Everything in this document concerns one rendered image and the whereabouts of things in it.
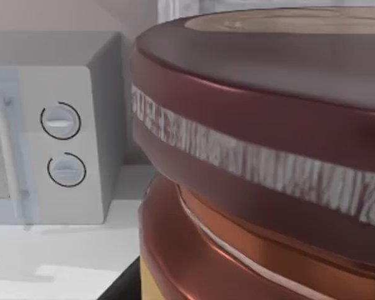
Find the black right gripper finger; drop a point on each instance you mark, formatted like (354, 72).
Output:
(125, 282)

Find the dark red lidded jar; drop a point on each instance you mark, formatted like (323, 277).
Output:
(237, 131)

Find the plain microwave knob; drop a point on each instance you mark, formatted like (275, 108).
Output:
(66, 169)

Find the microwave knob with dash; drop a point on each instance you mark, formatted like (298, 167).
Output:
(60, 120)

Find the pale microwave oven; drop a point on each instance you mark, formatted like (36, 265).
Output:
(90, 93)

